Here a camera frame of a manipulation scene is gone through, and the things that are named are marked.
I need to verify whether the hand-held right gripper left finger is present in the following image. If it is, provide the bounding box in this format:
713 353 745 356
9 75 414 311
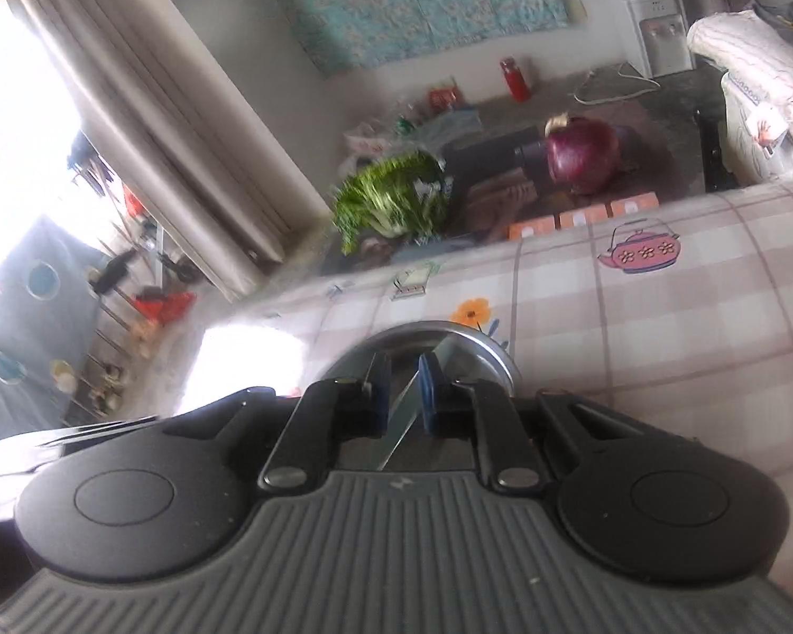
172 351 392 493

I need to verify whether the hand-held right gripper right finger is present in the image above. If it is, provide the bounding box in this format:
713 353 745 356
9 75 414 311
418 351 642 495

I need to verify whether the steel plate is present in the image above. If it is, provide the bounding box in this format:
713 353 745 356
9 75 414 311
317 320 523 471

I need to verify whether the green leafy vegetable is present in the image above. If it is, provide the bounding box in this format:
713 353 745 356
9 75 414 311
332 151 451 255

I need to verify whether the checked printed tablecloth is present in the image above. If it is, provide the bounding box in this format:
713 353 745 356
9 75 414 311
191 181 793 529

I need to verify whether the orange box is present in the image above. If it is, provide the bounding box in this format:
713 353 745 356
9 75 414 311
558 208 612 229
610 191 658 218

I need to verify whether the white plastic bag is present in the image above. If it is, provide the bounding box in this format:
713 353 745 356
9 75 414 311
344 122 404 169

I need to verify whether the pale blue plastic bag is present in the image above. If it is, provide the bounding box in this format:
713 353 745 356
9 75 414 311
416 109 483 150

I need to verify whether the red onion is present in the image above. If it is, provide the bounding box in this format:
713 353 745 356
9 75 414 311
545 115 619 195

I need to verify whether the red packet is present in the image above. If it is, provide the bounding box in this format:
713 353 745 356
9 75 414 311
428 86 467 113

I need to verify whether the red thermos bottle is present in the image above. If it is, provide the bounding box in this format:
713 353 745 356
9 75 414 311
499 56 533 103

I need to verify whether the beige curtain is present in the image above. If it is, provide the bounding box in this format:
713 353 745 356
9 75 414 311
0 0 335 301

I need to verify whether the blue dotted cloth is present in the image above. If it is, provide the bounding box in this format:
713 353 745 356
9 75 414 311
0 215 107 443

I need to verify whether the white printed box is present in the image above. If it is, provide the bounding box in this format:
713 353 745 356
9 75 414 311
720 66 793 186

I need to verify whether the white water dispenser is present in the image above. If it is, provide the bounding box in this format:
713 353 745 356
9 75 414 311
624 0 696 79

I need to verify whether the grey patterned cloth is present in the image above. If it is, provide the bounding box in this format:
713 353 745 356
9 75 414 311
750 0 793 34

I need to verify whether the white cable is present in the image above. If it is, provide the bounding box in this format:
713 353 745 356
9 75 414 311
571 62 662 107

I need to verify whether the blue floral wall cloth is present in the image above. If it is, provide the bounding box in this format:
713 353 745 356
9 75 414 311
254 0 573 77

